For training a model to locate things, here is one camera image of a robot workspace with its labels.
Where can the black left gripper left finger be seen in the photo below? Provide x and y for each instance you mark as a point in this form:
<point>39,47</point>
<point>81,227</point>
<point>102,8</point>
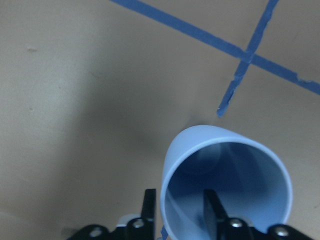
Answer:
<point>143,227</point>

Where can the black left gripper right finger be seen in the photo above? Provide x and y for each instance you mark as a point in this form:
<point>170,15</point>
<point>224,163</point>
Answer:
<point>220,226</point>

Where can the light blue plastic cup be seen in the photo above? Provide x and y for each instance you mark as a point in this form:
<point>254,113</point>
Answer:
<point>250,180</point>

